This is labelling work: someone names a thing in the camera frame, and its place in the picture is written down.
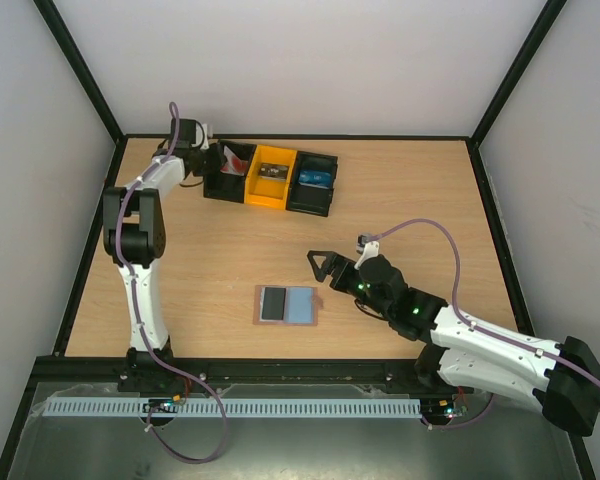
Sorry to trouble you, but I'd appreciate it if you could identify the red white credit card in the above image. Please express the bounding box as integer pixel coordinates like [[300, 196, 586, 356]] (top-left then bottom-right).
[[224, 146, 248, 177]]

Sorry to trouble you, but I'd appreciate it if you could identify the light blue credit card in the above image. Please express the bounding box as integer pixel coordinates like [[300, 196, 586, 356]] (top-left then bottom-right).
[[284, 287, 314, 325]]

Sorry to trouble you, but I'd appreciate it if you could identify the dark grey credit card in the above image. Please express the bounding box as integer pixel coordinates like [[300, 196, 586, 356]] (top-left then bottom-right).
[[260, 286, 286, 321]]

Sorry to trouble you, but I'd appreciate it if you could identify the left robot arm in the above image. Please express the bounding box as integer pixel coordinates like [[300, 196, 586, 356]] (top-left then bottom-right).
[[102, 117, 214, 390]]

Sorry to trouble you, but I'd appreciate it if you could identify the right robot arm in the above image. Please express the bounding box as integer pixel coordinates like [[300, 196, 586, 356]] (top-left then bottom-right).
[[307, 250, 600, 437]]

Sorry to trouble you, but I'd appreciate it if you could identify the grey VIP card in bin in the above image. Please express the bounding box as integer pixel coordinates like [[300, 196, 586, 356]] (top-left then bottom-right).
[[258, 163, 289, 182]]

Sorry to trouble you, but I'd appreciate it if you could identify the blue VIP card in bin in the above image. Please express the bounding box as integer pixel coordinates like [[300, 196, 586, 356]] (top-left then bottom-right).
[[298, 170, 332, 189]]

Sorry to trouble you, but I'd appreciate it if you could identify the black left bin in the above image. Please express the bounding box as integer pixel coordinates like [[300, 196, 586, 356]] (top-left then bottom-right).
[[203, 140, 256, 203]]

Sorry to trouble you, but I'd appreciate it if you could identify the black bin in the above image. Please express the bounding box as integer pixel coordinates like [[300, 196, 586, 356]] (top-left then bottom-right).
[[286, 151, 338, 217], [203, 140, 256, 203]]

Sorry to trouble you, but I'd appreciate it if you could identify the yellow middle bin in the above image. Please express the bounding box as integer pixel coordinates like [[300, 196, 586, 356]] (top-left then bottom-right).
[[244, 145, 298, 210]]

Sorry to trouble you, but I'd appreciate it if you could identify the black right bin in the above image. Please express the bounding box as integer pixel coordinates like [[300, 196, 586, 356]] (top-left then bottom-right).
[[286, 151, 338, 217]]

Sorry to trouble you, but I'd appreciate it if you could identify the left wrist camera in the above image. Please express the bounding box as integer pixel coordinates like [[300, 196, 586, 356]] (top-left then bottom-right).
[[199, 123, 213, 150]]

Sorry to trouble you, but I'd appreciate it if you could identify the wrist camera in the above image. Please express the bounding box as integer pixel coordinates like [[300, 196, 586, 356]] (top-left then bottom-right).
[[354, 234, 380, 270], [199, 123, 213, 150]]

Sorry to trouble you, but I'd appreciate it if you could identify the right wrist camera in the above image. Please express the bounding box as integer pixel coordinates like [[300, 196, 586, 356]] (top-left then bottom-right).
[[354, 234, 380, 270]]

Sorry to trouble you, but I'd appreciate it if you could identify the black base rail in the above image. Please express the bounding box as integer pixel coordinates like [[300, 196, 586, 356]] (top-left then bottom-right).
[[29, 355, 561, 396]]

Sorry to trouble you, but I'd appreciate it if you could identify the light blue slotted cable duct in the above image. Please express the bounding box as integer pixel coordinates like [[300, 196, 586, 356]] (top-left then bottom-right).
[[42, 397, 421, 419]]

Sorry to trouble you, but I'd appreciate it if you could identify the black enclosure frame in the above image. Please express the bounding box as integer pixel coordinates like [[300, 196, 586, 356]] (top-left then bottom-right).
[[0, 0, 599, 480]]

